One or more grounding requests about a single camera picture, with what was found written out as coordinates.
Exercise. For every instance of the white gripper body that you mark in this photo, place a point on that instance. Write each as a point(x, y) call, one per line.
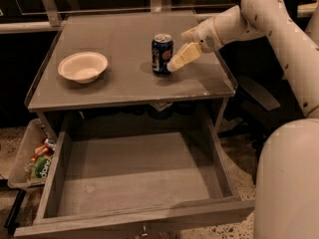
point(204, 34)

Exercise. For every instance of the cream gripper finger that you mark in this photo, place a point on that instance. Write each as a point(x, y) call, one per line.
point(185, 55)
point(187, 36)

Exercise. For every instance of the blue pepsi can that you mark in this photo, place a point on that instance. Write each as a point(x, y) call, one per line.
point(162, 49)

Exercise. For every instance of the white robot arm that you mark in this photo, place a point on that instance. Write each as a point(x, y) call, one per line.
point(287, 180)

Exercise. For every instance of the open grey top drawer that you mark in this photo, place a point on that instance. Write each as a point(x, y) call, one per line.
point(117, 178)

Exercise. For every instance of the black office chair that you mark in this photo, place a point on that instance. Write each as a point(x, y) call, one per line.
point(264, 100)

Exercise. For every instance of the grey wooden cabinet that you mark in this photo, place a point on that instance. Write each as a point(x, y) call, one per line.
point(126, 41)

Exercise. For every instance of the white paper bowl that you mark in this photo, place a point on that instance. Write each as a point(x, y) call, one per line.
point(83, 68)

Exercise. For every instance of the red snack packet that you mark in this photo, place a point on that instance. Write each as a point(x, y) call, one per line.
point(43, 149)

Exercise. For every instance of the green snack bag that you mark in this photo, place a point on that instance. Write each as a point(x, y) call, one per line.
point(41, 167)

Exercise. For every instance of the clear plastic bin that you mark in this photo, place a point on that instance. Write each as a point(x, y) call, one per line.
point(34, 136)

